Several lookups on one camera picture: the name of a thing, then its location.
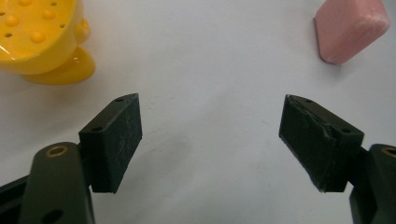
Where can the yellow soap dish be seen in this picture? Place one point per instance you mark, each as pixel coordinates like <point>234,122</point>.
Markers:
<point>37,37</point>

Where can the pink soap bar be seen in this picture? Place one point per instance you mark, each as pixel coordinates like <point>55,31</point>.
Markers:
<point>348,28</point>

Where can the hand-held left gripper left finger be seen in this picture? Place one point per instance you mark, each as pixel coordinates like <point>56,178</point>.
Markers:
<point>109,146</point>

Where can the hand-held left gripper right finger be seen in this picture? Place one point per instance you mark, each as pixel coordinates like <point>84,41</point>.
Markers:
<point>314,140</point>

